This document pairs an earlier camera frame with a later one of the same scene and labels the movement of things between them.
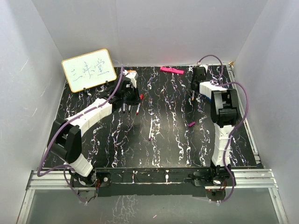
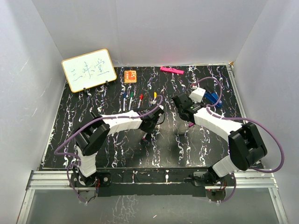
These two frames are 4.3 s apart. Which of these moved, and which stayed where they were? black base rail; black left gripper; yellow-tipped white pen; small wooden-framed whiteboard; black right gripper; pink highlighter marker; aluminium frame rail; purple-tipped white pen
Moved: black left gripper; black right gripper; purple-tipped white pen; yellow-tipped white pen
Stayed: black base rail; aluminium frame rail; small wooden-framed whiteboard; pink highlighter marker
